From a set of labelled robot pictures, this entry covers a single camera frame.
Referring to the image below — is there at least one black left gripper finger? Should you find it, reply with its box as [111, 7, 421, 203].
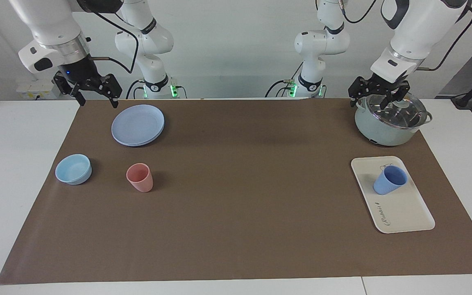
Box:
[380, 81, 411, 110]
[349, 76, 375, 108]

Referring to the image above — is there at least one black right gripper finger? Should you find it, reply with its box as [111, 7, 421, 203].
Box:
[53, 71, 86, 107]
[93, 74, 123, 109]

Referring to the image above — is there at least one blue plastic cup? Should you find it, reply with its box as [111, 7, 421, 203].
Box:
[373, 165, 408, 195]

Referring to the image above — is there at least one pink plastic cup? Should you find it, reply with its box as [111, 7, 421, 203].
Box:
[126, 163, 154, 193]

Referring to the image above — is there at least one cream rabbit print tray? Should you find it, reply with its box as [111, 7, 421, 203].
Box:
[351, 156, 436, 234]

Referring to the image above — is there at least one glass pot lid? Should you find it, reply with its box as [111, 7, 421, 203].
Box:
[365, 92, 427, 129]

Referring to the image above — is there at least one periwinkle blue plate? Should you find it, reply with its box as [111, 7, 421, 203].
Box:
[111, 104, 165, 147]

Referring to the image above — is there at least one pale green cooking pot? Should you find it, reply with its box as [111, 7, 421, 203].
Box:
[354, 92, 433, 147]

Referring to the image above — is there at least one light blue bowl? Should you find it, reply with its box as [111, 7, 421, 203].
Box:
[55, 154, 93, 185]

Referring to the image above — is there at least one brown table mat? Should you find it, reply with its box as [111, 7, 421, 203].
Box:
[0, 98, 472, 284]

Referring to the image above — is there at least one black right base cable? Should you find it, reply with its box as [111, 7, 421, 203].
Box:
[126, 79, 145, 99]

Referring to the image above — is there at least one black base cable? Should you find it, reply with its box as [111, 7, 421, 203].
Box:
[265, 61, 304, 98]
[126, 79, 145, 99]

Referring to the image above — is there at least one white wall power strip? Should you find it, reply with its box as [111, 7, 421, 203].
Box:
[17, 79, 62, 100]

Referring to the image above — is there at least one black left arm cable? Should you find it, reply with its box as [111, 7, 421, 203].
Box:
[416, 7, 472, 72]

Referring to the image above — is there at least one black left base cable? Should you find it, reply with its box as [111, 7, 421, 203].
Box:
[265, 61, 304, 98]

